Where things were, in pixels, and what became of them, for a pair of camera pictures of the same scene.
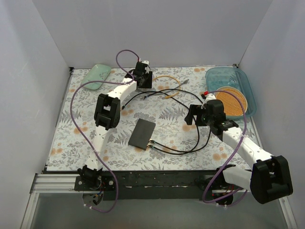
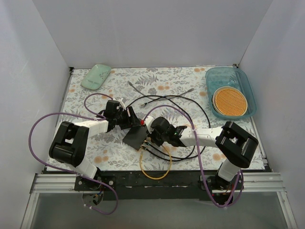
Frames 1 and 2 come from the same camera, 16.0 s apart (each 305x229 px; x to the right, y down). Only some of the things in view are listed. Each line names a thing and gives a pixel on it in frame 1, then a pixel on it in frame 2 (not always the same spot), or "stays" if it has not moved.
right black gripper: [193, 114] → [152, 134]
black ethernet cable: [181, 152] → [171, 156]
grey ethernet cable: [185, 81] → [145, 95]
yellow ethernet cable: [172, 95] → [158, 178]
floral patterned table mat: [151, 134] stays
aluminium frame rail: [43, 183] stays
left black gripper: [146, 79] → [133, 119]
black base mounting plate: [153, 185] stays
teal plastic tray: [217, 78] stays
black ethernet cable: [124, 106] → [171, 97]
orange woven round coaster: [232, 106] stays
